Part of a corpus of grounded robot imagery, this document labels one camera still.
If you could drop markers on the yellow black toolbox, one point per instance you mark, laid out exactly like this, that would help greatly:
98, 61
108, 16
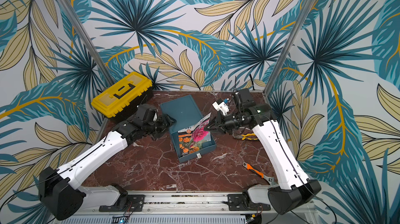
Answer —
120, 101

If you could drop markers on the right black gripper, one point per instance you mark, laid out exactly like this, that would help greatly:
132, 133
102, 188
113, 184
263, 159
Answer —
221, 123

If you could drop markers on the orange flower seed bag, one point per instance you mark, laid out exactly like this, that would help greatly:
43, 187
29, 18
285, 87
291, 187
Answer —
187, 143

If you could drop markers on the left aluminium corner post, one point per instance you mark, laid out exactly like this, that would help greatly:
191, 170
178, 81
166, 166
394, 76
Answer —
68, 7

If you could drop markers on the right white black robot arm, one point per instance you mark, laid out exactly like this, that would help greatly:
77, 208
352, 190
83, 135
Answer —
294, 187

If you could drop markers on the yellow handled pliers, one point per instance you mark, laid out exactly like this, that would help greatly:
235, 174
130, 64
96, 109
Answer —
248, 136

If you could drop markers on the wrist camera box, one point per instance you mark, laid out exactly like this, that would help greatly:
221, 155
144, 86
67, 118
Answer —
222, 106
146, 113

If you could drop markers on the teal three-drawer cabinet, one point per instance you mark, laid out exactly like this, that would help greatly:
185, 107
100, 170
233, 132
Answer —
186, 113

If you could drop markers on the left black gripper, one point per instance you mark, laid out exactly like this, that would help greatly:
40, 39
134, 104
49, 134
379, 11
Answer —
166, 122

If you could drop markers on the pink flower seed bag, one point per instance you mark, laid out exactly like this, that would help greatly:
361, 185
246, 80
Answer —
200, 134

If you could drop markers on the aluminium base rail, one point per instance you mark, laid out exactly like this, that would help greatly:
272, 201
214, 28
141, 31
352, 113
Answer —
204, 207

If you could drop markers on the right aluminium corner post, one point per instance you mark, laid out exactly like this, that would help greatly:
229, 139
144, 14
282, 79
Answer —
303, 13

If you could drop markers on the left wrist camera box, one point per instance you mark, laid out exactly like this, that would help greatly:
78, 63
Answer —
146, 113

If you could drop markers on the aluminium corner post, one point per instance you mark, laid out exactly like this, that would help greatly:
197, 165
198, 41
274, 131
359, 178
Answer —
303, 13
68, 7

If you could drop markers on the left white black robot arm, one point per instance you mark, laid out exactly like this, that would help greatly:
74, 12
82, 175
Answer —
61, 190

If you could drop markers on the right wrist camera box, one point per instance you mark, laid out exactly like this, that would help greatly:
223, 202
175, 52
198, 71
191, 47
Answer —
222, 106

